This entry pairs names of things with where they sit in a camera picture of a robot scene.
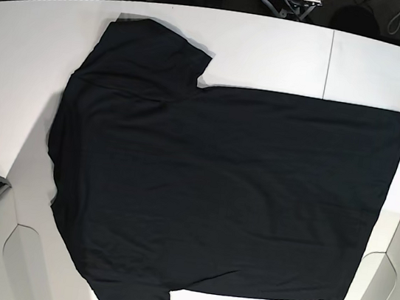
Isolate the black T-shirt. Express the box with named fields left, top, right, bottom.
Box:
left=48, top=19, right=400, bottom=300

